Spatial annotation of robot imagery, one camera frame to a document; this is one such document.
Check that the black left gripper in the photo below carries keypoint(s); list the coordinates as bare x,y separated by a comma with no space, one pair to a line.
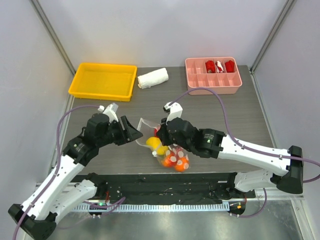
129,134

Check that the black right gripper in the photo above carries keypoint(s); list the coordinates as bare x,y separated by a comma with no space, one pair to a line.
163,133

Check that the clear zip top bag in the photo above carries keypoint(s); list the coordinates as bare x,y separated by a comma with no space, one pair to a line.
147,128

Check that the yellow fake mango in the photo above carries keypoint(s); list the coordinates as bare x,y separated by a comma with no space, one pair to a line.
153,142

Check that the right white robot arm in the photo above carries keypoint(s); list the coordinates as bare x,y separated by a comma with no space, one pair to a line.
280,168

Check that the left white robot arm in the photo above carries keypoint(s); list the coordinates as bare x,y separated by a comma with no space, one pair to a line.
39,214

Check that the yellow fake lemon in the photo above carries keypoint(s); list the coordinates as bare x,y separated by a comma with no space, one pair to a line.
161,150

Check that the rolled white towel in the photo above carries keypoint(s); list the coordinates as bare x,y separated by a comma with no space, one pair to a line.
153,78

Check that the yellow plastic tray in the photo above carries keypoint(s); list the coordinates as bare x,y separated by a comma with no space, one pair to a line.
101,81

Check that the red rolled cloth left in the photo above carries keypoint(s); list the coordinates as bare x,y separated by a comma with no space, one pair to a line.
210,66

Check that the pink divided organizer box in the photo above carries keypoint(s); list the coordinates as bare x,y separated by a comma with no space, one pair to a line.
199,81

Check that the red white rolled cloth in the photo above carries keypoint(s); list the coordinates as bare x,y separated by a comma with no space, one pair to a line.
219,67

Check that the red rolled cloth right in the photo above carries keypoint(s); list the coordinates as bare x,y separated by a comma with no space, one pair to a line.
230,66

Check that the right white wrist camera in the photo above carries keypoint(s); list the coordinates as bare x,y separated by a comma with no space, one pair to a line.
174,110

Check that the perforated metal cable rail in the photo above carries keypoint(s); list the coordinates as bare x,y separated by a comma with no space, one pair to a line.
145,208

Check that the grey aluminium corner rail left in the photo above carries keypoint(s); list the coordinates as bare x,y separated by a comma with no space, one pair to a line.
52,33

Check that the grey aluminium corner rail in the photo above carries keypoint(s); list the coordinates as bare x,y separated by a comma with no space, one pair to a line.
281,18
52,33

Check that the grey aluminium corner rail right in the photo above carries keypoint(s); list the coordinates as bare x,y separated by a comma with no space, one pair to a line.
281,18

